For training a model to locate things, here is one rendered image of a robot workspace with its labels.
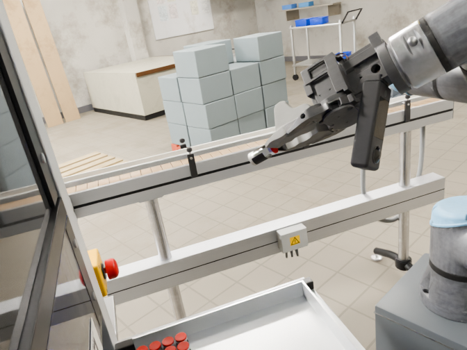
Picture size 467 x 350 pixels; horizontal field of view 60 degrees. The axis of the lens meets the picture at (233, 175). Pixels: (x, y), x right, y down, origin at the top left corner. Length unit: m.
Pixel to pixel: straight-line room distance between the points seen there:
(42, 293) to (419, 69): 0.48
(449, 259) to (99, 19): 8.23
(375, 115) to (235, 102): 3.61
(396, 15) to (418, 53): 8.50
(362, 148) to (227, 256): 1.22
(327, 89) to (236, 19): 10.21
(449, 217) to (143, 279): 1.17
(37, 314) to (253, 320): 0.49
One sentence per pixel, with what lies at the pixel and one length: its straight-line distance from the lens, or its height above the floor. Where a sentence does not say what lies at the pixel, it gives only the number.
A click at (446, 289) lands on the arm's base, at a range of 0.94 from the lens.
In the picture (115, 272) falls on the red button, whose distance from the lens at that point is 0.84.
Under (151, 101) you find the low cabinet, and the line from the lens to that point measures 6.62.
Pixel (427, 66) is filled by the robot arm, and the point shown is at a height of 1.33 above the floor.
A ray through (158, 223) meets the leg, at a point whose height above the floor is 0.72.
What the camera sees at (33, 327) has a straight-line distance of 0.40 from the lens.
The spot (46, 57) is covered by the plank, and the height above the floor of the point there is 1.14.
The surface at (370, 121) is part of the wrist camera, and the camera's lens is 0.55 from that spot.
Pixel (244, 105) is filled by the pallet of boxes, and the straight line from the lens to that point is 4.20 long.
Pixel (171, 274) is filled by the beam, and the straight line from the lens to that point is 1.68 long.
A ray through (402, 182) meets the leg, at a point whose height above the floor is 0.57.
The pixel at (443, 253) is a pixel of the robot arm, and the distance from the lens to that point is 0.90.
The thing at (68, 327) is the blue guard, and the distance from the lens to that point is 0.51.
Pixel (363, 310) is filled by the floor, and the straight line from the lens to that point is 2.15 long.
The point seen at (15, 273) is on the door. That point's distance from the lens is 0.41.
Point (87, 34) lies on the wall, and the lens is 8.59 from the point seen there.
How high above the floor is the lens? 1.43
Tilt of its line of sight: 22 degrees down
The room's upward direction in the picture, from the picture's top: 9 degrees counter-clockwise
